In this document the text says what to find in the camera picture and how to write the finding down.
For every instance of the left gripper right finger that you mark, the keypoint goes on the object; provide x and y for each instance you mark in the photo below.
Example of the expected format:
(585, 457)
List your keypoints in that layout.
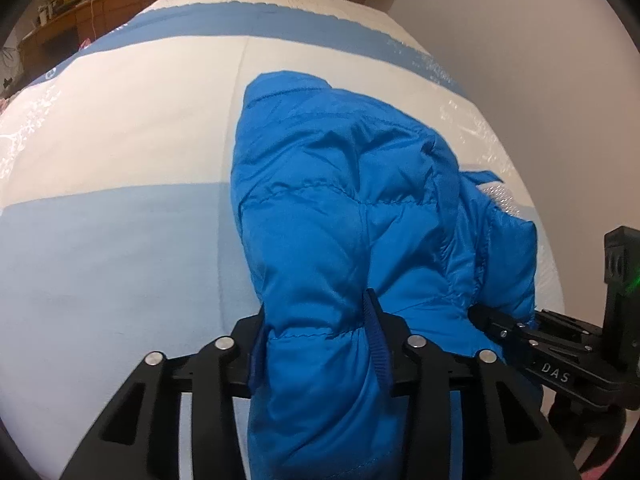
(476, 402)

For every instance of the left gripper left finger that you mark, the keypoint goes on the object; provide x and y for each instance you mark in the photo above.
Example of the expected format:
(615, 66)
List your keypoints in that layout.
(136, 436)

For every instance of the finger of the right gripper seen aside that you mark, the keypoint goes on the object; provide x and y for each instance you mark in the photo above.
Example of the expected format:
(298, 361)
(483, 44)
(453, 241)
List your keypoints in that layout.
(512, 336)

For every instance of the blue puffer jacket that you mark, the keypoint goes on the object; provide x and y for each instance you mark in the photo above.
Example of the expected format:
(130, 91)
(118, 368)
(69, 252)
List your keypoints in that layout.
(334, 193)

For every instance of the blue and white bedspread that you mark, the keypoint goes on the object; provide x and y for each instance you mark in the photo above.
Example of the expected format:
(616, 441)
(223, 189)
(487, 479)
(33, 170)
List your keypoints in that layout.
(117, 236)

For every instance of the wooden desk with shelf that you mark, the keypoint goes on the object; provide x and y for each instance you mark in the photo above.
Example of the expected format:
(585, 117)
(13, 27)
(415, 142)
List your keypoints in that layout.
(50, 44)

